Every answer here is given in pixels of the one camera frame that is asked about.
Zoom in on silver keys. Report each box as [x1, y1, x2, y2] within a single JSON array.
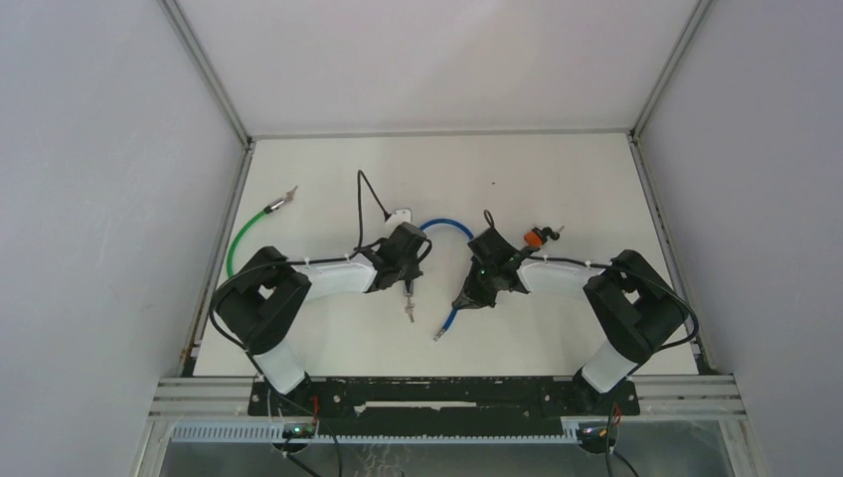
[[405, 293, 415, 323]]

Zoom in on blue cable lock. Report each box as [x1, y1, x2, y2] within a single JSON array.
[[420, 218, 475, 342]]

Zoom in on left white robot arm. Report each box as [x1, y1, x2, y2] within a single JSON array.
[[209, 222, 432, 414]]

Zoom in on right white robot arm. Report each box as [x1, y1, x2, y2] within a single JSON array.
[[452, 227, 699, 413]]

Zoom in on orange padlock with keys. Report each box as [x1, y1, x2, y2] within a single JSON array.
[[523, 226, 565, 250]]

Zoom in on right black camera cable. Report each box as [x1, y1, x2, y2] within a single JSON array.
[[482, 209, 701, 350]]

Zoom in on black camera cable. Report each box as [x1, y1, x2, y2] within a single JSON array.
[[482, 209, 701, 350], [207, 169, 393, 477]]

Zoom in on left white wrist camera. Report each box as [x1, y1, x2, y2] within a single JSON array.
[[384, 208, 413, 236]]

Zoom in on left black camera cable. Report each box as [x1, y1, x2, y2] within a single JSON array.
[[207, 169, 393, 477]]

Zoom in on green cable lock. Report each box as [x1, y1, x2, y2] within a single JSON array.
[[225, 186, 298, 278]]

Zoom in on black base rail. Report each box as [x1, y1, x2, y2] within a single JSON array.
[[247, 376, 641, 436]]

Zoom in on white slotted cable duct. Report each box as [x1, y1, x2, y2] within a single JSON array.
[[170, 421, 606, 444]]

